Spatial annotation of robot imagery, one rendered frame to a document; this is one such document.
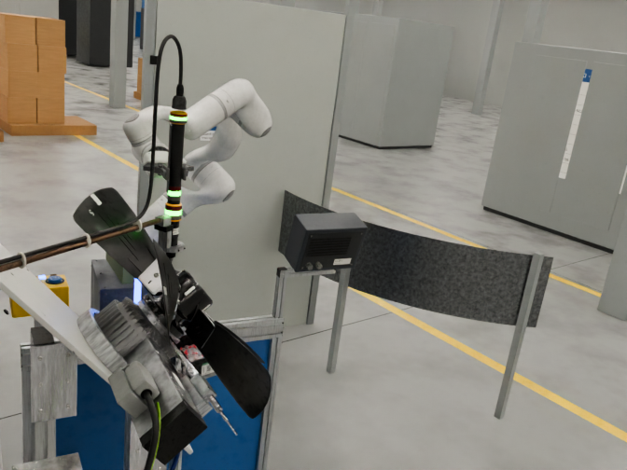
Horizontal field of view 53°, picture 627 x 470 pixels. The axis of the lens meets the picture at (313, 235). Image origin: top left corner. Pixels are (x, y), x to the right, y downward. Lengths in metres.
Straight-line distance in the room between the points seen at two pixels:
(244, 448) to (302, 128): 1.97
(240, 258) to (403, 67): 8.05
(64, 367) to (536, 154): 6.76
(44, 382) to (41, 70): 8.43
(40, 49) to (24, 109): 0.86
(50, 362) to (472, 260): 2.30
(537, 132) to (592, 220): 1.18
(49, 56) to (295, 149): 6.47
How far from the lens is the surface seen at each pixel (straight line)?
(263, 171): 3.78
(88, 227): 1.60
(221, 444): 2.61
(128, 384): 1.42
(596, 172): 7.48
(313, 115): 3.85
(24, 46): 9.78
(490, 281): 3.40
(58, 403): 1.66
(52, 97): 9.98
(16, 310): 2.08
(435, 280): 3.39
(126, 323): 1.63
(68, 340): 1.49
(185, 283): 1.65
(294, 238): 2.32
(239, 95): 2.02
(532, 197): 7.86
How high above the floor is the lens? 1.90
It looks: 18 degrees down
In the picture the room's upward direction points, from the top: 7 degrees clockwise
